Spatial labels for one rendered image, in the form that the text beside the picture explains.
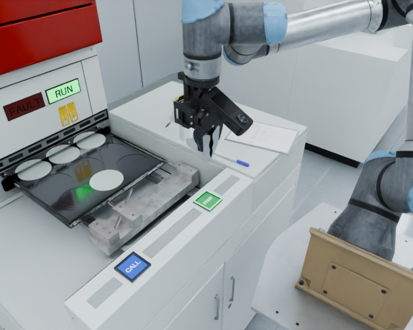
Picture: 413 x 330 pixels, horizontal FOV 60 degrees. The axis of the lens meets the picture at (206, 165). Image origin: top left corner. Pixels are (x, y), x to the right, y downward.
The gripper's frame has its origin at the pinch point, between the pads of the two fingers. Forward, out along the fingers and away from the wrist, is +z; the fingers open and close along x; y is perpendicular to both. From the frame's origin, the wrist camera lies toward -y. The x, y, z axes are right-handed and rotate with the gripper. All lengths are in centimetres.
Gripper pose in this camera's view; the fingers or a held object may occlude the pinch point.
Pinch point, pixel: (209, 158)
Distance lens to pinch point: 83.5
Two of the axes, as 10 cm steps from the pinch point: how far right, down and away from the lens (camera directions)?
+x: -6.1, 4.7, -6.3
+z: -0.1, 8.0, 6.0
